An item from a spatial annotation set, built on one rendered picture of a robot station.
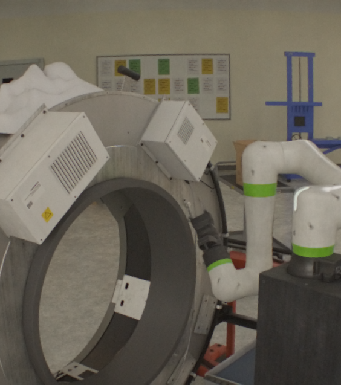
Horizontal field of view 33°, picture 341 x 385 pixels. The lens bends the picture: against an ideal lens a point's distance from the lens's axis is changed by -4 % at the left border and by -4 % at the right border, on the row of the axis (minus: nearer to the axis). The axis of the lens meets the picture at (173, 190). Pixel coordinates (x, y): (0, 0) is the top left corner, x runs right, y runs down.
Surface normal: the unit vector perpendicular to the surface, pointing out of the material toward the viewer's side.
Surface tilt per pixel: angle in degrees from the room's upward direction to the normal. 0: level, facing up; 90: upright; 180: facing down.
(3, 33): 90
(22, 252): 90
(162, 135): 47
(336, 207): 84
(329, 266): 81
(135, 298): 63
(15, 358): 90
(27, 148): 35
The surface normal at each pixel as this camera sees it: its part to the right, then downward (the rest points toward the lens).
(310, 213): -0.38, 0.18
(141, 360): -0.28, -0.81
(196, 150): 0.79, 0.11
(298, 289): -0.75, 0.15
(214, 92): 0.03, 0.21
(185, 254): -0.61, 0.32
